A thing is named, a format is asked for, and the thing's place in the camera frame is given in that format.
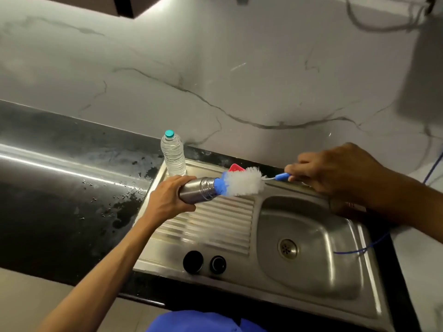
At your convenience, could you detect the small black bottle cap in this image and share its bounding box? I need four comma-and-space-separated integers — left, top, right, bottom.
209, 255, 227, 275

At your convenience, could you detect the sink drain strainer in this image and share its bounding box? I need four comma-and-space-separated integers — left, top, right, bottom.
278, 238, 299, 260

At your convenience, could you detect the grey wall appliance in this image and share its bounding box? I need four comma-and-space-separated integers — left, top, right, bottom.
396, 12, 443, 123

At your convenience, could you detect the large black bottle cap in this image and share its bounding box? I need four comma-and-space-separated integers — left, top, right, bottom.
183, 250, 204, 274

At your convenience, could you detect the clear plastic water bottle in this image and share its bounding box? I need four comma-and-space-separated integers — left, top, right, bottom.
160, 130, 187, 177

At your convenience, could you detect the stainless steel bottle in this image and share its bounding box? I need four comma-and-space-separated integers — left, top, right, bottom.
179, 176, 219, 205

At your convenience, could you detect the person's right hand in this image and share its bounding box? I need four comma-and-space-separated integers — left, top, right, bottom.
284, 142, 392, 204

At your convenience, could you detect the grey wall cable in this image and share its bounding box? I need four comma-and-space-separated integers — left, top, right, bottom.
344, 0, 437, 33

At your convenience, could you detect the person's right forearm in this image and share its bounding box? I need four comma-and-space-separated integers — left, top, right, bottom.
363, 168, 443, 243

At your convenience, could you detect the blue tube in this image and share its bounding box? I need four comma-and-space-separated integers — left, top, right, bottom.
333, 162, 443, 255

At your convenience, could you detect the stainless steel sink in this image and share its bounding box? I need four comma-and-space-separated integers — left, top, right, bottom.
133, 159, 396, 332

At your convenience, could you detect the white blue bottle brush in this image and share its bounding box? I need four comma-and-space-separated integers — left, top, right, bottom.
213, 167, 291, 198

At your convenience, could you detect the person's blue clothing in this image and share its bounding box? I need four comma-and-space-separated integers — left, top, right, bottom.
145, 310, 269, 332

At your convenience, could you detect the person's left forearm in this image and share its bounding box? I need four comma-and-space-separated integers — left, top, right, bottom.
35, 207, 163, 332

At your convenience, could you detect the person's left hand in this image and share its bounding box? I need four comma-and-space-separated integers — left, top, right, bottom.
145, 175, 197, 222

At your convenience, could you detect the dark wall cabinet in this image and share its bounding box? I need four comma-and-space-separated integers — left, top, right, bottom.
33, 0, 174, 20

